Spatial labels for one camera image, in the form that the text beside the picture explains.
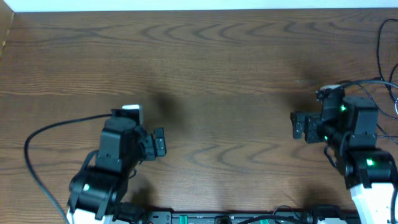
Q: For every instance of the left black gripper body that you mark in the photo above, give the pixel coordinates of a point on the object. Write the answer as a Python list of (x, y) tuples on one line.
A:
[(149, 146)]

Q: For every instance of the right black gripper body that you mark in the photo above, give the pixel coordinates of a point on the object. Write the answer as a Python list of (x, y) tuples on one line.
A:
[(315, 129)]

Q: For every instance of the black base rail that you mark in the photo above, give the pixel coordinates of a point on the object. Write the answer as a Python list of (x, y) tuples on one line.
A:
[(281, 214)]

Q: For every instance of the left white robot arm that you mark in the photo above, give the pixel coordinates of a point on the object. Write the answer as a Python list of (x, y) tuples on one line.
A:
[(97, 190)]

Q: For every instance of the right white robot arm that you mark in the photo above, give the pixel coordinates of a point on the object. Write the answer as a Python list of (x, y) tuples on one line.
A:
[(347, 124)]

